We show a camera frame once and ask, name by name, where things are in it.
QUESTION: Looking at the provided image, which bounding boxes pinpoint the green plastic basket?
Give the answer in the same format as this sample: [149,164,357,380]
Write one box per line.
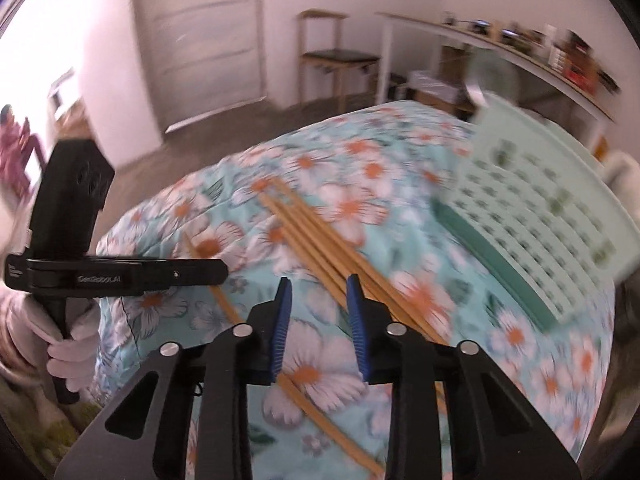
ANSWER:
[432,91,632,332]

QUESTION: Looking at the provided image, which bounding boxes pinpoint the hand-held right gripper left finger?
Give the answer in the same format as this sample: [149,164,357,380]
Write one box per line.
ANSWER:
[54,276,293,480]

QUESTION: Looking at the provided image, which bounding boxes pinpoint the floral turquoise blanket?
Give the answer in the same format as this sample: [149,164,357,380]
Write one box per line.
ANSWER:
[95,100,618,480]

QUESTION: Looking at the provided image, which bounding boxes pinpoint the white desk with wooden top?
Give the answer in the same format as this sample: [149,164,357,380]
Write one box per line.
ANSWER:
[375,10,617,161]

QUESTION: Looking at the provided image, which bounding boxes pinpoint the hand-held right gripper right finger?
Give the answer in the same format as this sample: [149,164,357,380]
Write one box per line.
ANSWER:
[346,274,583,480]

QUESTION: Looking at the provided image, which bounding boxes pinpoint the white door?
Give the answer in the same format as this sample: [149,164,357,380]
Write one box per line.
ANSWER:
[142,0,267,131]

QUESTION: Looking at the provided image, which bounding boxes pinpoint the person's left hand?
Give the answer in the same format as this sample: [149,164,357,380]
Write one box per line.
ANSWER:
[15,297,102,394]

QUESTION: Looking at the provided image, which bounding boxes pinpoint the wooden chopstick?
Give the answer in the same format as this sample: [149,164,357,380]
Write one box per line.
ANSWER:
[182,232,388,478]
[257,192,351,308]
[272,177,448,413]
[265,194,396,326]
[270,185,431,341]

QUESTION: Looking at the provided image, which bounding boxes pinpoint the wooden chair with dark seat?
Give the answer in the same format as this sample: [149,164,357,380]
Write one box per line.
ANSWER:
[297,9,381,111]

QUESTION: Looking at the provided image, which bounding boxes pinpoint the pink cloth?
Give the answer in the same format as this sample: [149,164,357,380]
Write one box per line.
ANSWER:
[0,105,45,197]

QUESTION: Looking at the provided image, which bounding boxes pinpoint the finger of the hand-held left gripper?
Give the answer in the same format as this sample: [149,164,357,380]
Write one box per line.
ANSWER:
[142,258,229,295]

